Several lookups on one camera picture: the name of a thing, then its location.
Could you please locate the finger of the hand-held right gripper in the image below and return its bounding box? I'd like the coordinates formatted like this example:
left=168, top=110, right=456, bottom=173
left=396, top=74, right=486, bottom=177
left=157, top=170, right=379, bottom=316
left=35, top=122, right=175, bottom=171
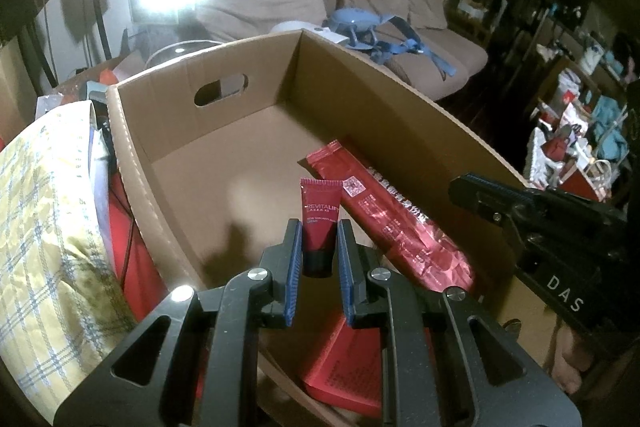
left=448, top=173, right=556, bottom=228

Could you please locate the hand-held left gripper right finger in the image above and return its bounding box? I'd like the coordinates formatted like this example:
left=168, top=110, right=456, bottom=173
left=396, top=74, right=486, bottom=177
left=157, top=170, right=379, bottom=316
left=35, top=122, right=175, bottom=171
left=339, top=221, right=581, bottom=427

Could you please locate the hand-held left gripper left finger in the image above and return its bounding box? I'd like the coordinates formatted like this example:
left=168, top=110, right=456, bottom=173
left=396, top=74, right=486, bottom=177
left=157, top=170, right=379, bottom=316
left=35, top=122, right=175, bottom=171
left=52, top=219, right=303, bottom=427

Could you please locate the red cosmetic tube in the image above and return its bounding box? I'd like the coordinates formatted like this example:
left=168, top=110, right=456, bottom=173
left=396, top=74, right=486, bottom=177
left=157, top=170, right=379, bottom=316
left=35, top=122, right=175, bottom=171
left=299, top=178, right=343, bottom=278

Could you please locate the long red foil packet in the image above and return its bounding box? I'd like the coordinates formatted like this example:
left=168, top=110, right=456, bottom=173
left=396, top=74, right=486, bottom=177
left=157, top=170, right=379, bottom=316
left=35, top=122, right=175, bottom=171
left=300, top=140, right=476, bottom=293

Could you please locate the red box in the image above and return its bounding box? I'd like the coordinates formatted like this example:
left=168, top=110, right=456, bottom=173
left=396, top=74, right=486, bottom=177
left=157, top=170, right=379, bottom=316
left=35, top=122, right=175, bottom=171
left=300, top=312, right=436, bottom=418

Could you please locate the large cardboard box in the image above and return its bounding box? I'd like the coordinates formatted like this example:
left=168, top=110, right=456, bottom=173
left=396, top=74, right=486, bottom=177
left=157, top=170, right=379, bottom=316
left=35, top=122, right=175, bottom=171
left=106, top=29, right=563, bottom=408

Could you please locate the red shopping bag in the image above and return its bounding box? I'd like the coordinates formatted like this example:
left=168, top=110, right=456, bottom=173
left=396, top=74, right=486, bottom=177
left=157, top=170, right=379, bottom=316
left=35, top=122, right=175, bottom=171
left=530, top=142, right=613, bottom=202

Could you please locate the brown sofa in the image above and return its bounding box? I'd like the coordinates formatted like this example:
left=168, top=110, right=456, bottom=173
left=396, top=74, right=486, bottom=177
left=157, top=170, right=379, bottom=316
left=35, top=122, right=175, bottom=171
left=152, top=0, right=488, bottom=102

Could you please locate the dark cluttered shelf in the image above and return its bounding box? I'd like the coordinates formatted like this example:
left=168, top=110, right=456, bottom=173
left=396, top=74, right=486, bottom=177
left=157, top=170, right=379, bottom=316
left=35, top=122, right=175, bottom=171
left=440, top=0, right=640, bottom=202

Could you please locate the white dome massager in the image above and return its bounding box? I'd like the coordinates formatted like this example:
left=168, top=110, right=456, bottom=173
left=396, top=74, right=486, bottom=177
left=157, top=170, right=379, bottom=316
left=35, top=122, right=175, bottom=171
left=270, top=21, right=346, bottom=45

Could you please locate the yellow plaid tablecloth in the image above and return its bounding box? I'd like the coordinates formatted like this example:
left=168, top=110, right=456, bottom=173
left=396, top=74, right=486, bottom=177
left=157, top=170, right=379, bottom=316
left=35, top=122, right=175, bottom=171
left=0, top=99, right=141, bottom=390

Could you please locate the pile of assorted clutter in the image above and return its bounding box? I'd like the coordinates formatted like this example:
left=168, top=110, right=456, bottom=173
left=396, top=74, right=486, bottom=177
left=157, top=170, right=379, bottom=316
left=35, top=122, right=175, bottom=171
left=37, top=64, right=118, bottom=118

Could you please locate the black speaker stand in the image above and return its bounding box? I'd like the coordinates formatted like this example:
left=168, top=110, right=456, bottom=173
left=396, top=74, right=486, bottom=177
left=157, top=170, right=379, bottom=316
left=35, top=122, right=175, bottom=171
left=87, top=0, right=113, bottom=60

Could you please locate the brown cardboard box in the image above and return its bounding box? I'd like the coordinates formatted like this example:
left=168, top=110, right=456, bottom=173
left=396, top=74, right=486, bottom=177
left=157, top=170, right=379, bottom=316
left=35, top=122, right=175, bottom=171
left=0, top=39, right=41, bottom=148

